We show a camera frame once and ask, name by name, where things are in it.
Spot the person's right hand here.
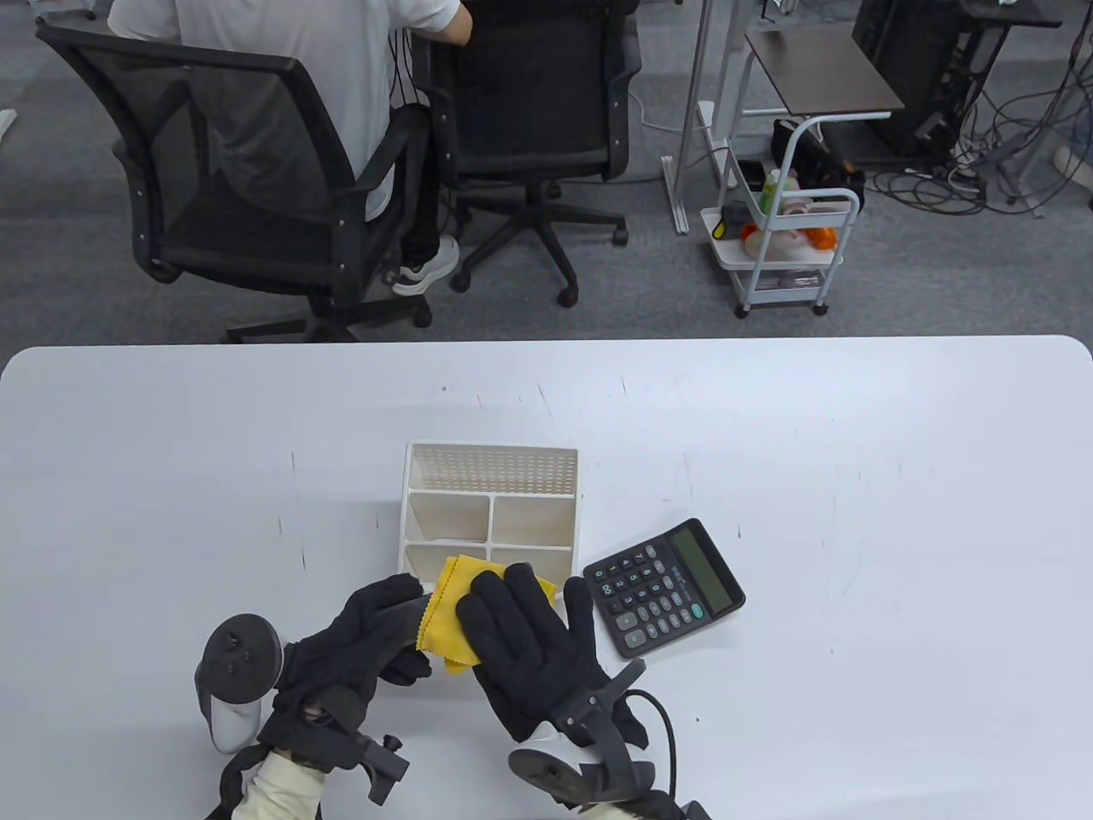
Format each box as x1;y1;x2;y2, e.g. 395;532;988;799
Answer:
457;562;650;748

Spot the person's left hand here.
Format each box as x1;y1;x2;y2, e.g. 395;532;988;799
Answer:
256;574;434;753

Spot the yellow cleaning cloth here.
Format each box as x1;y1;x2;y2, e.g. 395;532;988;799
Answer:
416;555;560;674

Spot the black calculator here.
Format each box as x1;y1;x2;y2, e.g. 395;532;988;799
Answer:
583;518;746;660

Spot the person's right forearm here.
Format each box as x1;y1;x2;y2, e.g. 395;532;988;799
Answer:
589;799;710;820

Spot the dark grey handheld controller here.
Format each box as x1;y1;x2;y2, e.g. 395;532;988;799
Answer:
508;658;675;808
195;613;283;755

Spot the white plastic organizer basket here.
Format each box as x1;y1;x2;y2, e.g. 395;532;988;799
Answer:
398;442;580;603

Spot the white wheeled utility cart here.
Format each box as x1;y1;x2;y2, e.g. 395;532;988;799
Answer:
700;115;862;319

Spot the black mesh office chair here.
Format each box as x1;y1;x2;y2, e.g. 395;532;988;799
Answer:
418;0;646;308
36;21;432;344

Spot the brown top side table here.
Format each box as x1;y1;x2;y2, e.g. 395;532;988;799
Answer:
745;30;906;116

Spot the black equipment stand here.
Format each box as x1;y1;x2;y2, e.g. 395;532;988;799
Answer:
852;0;1064;163

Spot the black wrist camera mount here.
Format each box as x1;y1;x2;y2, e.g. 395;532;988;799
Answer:
342;730;411;804

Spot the white metal frame stand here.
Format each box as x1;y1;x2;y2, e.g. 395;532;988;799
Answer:
662;0;744;236

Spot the tangle of black cables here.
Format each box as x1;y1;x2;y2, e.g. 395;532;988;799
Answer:
862;51;1093;219

